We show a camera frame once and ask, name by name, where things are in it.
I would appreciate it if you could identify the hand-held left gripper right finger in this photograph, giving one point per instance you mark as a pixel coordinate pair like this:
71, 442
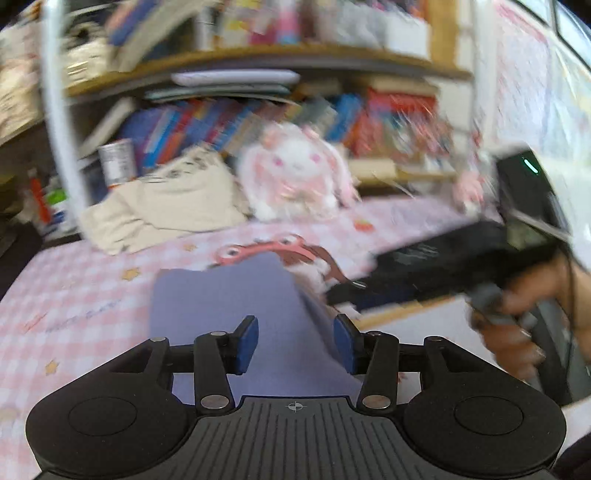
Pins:
345, 344

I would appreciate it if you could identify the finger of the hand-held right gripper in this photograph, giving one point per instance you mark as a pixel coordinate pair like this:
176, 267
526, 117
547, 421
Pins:
369, 288

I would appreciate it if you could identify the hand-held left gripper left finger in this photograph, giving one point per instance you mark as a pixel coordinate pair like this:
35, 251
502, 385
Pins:
244, 344

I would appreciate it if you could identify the purple sweater with orange print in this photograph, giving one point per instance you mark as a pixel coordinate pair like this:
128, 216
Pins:
221, 300

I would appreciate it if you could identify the person's right hand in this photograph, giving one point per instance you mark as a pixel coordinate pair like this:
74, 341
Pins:
531, 286

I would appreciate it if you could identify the wooden board edge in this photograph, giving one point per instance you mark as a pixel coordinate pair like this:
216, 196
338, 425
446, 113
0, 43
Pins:
411, 311

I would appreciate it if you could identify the small pink plush toy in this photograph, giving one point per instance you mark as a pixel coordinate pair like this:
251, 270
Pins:
471, 191

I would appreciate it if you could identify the white and pink plush toy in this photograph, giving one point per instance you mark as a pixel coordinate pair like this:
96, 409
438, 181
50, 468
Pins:
295, 170

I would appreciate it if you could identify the cream printed garment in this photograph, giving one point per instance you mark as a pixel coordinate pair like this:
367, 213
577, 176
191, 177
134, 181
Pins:
175, 198

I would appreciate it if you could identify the pink checkered bed sheet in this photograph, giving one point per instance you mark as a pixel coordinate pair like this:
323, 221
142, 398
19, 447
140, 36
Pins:
74, 295

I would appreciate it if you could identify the white box with orange base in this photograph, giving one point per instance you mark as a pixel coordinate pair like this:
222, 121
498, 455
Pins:
117, 164

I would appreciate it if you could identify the row of colourful books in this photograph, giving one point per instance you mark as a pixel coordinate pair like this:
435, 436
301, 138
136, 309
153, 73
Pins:
217, 120

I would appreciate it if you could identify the white tub with green lid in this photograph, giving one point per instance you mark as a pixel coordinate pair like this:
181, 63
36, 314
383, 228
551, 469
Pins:
59, 210

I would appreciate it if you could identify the stack of flat notebooks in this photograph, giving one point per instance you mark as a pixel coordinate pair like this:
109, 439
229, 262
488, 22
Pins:
231, 85

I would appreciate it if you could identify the white shelf post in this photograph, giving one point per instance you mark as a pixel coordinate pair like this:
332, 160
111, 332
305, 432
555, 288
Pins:
60, 115

